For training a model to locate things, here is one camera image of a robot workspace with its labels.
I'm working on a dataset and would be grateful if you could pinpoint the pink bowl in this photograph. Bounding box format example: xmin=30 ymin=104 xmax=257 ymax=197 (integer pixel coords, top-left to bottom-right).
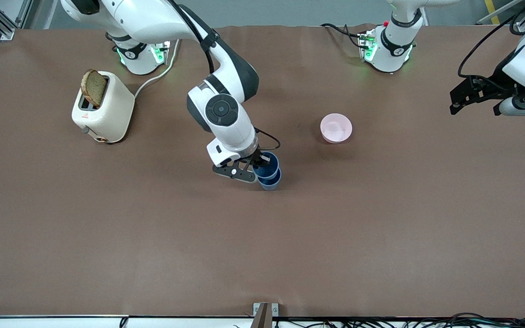
xmin=320 ymin=113 xmax=353 ymax=144

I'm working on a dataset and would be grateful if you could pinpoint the blue plastic cup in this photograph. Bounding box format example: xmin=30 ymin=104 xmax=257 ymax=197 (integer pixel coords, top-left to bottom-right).
xmin=257 ymin=169 xmax=283 ymax=191
xmin=252 ymin=151 xmax=280 ymax=179

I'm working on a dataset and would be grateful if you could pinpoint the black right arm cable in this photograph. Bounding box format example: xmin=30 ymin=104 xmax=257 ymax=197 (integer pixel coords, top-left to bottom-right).
xmin=165 ymin=0 xmax=221 ymax=74

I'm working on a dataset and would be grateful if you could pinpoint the black cable bundle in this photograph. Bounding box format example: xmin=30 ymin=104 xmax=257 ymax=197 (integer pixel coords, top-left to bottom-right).
xmin=274 ymin=312 xmax=525 ymax=328

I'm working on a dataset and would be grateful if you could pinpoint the metal table edge bracket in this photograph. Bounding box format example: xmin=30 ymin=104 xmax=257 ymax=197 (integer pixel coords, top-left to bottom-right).
xmin=251 ymin=302 xmax=279 ymax=328

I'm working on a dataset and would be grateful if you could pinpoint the brown bread slice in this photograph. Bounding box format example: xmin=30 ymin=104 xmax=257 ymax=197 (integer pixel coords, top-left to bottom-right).
xmin=81 ymin=69 xmax=108 ymax=108

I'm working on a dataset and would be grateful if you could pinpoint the white toaster power cable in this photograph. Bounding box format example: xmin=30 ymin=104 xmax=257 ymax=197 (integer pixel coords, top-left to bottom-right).
xmin=133 ymin=39 xmax=181 ymax=98

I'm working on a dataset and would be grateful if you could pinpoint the black left base cable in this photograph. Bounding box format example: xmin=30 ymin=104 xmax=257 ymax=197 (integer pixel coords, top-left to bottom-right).
xmin=321 ymin=23 xmax=372 ymax=50

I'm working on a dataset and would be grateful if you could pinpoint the cream white toaster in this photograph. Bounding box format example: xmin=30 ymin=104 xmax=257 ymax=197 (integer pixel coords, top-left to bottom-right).
xmin=71 ymin=71 xmax=135 ymax=144

